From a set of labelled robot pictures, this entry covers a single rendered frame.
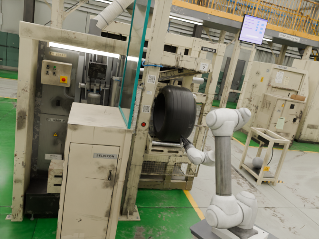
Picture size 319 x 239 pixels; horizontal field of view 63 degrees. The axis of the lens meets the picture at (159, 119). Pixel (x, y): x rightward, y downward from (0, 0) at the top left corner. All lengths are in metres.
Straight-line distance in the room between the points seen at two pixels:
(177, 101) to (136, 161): 0.76
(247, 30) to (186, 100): 4.05
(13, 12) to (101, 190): 10.40
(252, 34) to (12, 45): 8.77
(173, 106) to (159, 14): 0.82
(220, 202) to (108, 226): 0.80
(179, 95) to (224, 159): 0.97
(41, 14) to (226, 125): 10.43
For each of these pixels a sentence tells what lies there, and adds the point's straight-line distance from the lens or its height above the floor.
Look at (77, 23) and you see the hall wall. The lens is 11.43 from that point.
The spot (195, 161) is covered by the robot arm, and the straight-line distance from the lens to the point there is 2.12.
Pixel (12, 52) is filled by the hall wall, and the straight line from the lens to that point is 11.72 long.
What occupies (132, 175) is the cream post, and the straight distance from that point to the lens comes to 2.74.
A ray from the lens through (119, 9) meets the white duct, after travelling 2.67.
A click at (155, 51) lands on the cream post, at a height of 1.76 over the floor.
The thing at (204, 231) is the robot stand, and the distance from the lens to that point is 1.96.
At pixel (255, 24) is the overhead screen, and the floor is 2.71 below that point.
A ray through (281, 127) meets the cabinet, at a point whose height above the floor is 0.53.
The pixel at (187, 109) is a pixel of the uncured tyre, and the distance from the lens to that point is 2.42.
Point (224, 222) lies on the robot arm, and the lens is 1.72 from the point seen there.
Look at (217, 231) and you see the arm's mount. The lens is 1.95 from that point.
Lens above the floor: 1.77
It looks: 15 degrees down
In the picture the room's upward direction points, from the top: 11 degrees clockwise
